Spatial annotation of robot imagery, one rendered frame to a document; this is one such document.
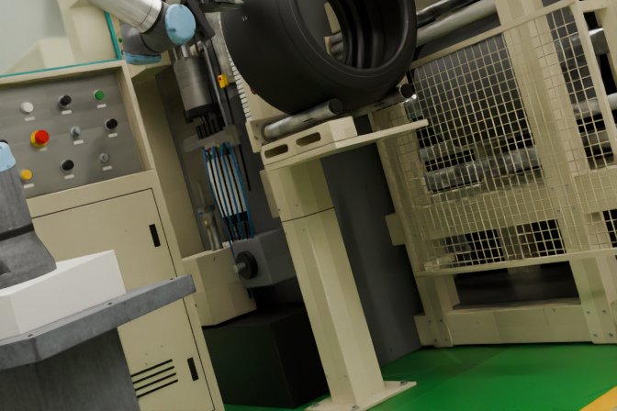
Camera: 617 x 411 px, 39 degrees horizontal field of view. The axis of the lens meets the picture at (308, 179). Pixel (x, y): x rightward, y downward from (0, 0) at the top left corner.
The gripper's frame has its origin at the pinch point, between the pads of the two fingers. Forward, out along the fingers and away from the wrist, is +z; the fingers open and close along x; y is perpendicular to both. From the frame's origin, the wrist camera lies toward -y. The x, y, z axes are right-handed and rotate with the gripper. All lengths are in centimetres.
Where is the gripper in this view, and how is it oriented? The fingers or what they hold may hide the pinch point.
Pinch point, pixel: (240, 5)
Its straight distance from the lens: 240.9
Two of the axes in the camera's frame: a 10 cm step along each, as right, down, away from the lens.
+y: -1.8, -9.8, 0.8
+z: 8.0, -1.0, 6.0
